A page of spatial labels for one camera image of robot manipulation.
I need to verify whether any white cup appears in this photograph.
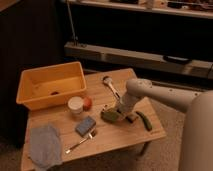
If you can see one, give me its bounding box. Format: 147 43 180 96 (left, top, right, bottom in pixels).
67 96 83 116

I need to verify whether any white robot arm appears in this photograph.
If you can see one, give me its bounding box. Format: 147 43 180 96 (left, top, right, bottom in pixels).
101 76 213 171

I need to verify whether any dark object in tray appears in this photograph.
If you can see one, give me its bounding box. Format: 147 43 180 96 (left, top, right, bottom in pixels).
50 91 59 96

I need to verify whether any yellow plastic tray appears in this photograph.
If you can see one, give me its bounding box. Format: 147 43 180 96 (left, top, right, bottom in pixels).
16 62 87 111

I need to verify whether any wooden scrub brush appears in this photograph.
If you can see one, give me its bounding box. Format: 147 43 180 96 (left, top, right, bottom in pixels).
126 114 138 123

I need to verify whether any wooden table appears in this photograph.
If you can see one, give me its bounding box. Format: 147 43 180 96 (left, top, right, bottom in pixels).
21 68 166 171

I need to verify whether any blue sponge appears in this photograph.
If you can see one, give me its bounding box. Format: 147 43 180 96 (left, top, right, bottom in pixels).
75 116 96 136

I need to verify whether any small orange cup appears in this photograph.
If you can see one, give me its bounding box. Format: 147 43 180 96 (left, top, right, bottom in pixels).
83 97 92 111

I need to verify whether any silver fork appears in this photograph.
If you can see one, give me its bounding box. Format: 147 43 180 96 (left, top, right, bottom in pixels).
65 130 97 154

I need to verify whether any green cucumber toy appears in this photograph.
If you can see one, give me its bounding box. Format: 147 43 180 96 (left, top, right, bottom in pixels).
136 111 152 131

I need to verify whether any grey cloth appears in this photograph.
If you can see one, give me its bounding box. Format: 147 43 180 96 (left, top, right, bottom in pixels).
29 124 62 171

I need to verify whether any metal pole stand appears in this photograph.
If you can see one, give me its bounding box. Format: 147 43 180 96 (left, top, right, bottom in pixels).
66 0 78 46

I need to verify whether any upper wooden shelf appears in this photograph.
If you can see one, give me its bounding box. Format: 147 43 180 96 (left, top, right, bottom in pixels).
61 0 213 19

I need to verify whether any long metal shelf rail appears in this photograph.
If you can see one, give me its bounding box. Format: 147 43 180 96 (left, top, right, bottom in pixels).
64 42 213 80

